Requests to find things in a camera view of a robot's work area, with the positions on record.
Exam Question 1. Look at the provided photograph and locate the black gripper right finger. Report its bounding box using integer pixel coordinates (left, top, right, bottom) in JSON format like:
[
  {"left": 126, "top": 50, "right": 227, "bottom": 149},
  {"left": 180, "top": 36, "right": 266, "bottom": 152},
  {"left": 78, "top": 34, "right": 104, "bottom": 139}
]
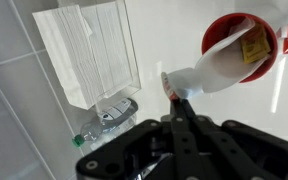
[{"left": 182, "top": 99, "right": 288, "bottom": 180}]

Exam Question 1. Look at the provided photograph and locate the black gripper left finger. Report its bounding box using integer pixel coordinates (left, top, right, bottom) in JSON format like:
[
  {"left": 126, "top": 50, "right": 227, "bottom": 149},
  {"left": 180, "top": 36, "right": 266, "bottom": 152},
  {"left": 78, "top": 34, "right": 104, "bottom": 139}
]
[{"left": 75, "top": 98, "right": 200, "bottom": 180}]

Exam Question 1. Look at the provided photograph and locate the small white coffee pod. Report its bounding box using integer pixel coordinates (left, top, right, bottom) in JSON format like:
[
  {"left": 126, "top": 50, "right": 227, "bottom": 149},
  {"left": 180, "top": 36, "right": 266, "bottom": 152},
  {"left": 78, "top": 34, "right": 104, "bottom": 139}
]
[{"left": 160, "top": 66, "right": 206, "bottom": 101}]

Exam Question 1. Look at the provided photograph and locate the white and red mug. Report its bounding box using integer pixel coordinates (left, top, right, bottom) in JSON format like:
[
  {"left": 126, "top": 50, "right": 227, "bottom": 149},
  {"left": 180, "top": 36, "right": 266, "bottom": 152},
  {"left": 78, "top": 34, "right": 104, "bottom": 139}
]
[{"left": 201, "top": 12, "right": 288, "bottom": 84}]

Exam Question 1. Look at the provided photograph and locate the green capped water bottle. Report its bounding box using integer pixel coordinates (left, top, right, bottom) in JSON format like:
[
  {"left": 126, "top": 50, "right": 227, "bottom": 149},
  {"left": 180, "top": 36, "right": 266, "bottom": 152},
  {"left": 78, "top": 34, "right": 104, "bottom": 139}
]
[{"left": 71, "top": 97, "right": 139, "bottom": 148}]

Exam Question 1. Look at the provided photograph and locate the clear soap bottle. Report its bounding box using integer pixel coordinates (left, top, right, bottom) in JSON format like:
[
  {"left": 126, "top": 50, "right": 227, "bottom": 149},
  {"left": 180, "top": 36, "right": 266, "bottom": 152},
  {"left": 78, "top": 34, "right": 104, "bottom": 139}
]
[{"left": 88, "top": 131, "right": 125, "bottom": 153}]

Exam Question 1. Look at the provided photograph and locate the yellow packet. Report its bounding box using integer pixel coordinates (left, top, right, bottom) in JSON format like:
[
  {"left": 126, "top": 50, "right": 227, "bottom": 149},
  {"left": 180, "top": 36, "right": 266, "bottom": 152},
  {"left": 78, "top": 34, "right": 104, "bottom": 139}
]
[{"left": 239, "top": 23, "right": 272, "bottom": 65}]

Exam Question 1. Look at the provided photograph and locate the white translucent storage box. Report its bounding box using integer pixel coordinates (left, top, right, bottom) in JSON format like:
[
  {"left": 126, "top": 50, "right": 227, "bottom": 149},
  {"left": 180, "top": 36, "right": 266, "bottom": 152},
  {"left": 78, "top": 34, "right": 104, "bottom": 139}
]
[{"left": 32, "top": 0, "right": 142, "bottom": 111}]

